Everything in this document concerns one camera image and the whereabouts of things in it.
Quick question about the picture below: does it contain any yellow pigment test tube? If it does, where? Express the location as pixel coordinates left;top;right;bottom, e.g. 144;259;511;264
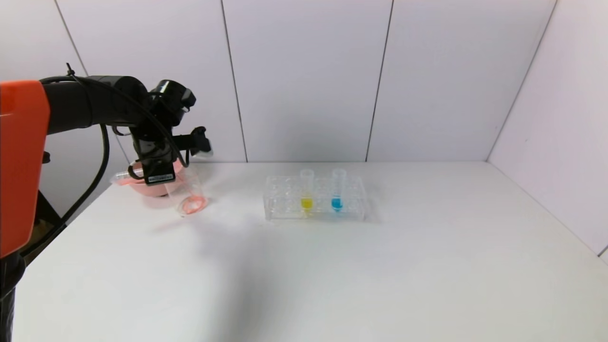
299;169;315;215

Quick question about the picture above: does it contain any red pigment test tube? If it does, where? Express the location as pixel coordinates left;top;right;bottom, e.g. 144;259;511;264
110;164;143;187

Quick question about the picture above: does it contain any clear plastic test tube rack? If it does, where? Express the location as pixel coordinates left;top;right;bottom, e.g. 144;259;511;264
264;175;367;221

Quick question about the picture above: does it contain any blue pigment test tube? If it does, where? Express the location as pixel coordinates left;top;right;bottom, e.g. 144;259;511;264
331;168;346;213

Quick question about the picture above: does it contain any clear glass beaker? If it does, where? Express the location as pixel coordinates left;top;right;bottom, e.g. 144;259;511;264
164;164;209;217

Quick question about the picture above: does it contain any pink bowl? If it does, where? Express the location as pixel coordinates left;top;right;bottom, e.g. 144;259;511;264
124;159;186;198

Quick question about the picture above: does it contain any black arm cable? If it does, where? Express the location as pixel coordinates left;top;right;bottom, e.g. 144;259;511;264
19;64;188;259

